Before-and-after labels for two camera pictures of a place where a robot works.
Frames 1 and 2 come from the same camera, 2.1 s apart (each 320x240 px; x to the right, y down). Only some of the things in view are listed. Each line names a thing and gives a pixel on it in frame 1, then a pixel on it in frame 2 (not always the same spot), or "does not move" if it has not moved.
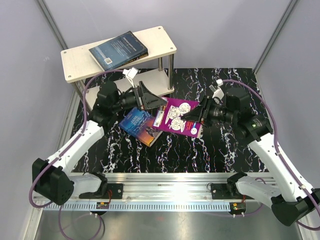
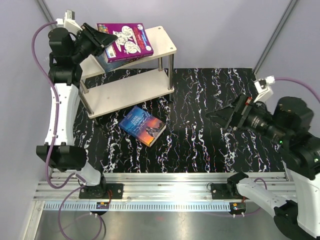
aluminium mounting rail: [165, 186] does not move
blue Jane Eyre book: [138, 123] does not move
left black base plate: [117, 192] does not move
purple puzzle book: [168, 117] to [133, 41]
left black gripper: [149, 100] to [99, 40]
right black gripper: [201, 113] to [234, 115]
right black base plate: [221, 191] does not move
